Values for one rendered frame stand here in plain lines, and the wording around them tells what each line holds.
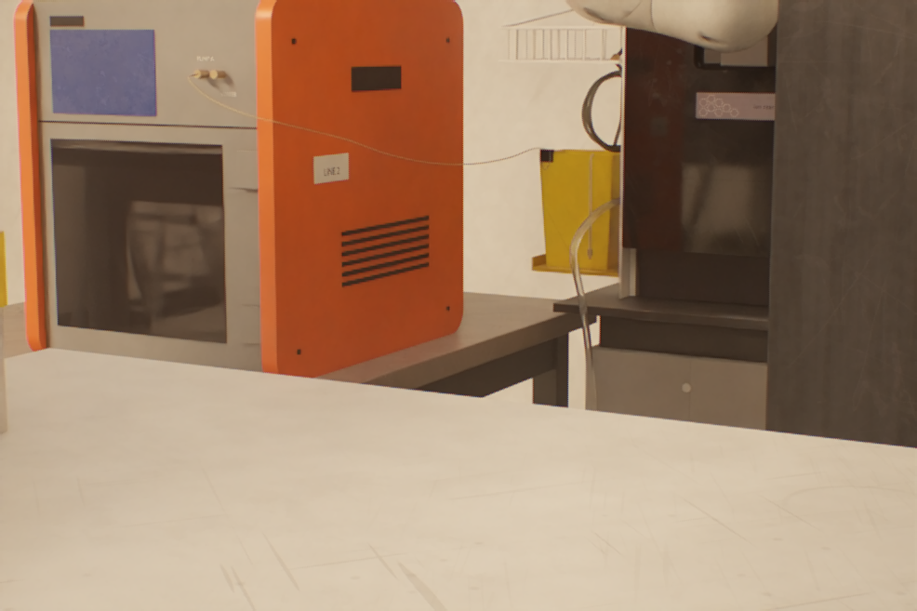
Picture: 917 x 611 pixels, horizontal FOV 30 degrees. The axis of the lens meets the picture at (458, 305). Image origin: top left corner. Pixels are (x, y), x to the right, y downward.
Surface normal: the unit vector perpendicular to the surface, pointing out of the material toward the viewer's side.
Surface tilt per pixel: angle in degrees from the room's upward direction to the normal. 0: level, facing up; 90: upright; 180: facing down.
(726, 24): 121
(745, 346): 90
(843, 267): 90
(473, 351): 90
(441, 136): 90
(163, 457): 0
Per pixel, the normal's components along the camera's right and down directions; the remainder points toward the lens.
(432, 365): 0.88, 0.07
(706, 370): -0.48, 0.14
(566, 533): 0.00, -0.99
